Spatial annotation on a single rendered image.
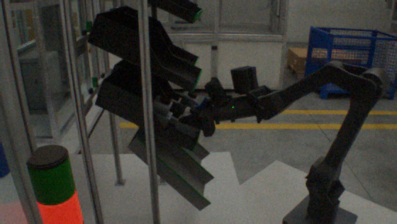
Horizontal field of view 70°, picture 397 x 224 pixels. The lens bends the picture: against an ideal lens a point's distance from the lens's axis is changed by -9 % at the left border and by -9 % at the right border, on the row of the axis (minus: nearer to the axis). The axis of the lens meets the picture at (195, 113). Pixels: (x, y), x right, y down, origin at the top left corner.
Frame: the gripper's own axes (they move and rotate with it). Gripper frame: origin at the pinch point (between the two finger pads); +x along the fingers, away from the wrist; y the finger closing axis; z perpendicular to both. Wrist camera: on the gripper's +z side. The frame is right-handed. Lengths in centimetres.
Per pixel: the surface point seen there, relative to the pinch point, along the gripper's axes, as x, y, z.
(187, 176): 7.1, -1.8, -20.1
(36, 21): 70, -40, 40
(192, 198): 4.2, 7.0, -21.9
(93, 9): 82, -118, 43
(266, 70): -17, -382, -85
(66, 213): 3, 52, 9
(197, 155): 8.0, -20.2, -22.8
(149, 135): 8.9, 10.9, 0.3
